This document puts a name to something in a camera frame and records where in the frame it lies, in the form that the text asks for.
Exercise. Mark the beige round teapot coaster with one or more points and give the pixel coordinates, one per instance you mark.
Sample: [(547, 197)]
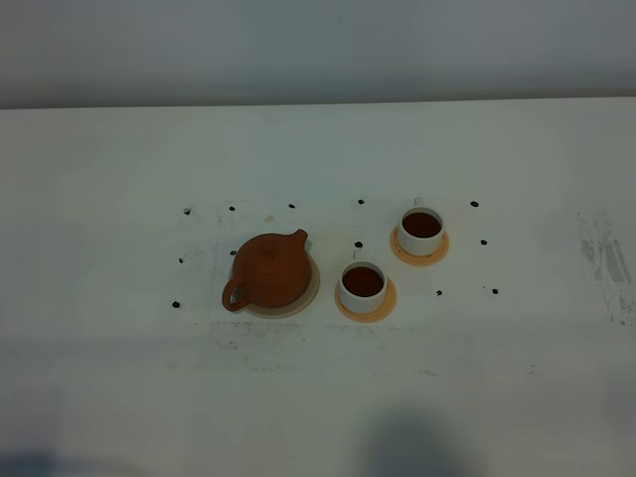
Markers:
[(295, 307)]

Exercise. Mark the near white teacup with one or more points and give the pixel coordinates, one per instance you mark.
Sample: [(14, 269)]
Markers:
[(363, 277)]

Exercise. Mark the near orange cup coaster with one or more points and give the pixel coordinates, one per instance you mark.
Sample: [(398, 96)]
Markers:
[(366, 309)]

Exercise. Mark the orange cup coaster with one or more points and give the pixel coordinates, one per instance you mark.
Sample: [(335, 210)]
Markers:
[(366, 309), (419, 251)]

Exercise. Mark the far orange cup coaster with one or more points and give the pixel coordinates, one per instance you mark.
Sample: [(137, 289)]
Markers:
[(419, 251)]

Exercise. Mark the brown clay teapot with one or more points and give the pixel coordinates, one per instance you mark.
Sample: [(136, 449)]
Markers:
[(270, 271)]

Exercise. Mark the white teacup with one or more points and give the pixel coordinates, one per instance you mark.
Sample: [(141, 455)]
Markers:
[(421, 221), (363, 277)]

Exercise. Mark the far white teacup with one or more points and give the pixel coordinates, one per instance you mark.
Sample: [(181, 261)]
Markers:
[(421, 221)]

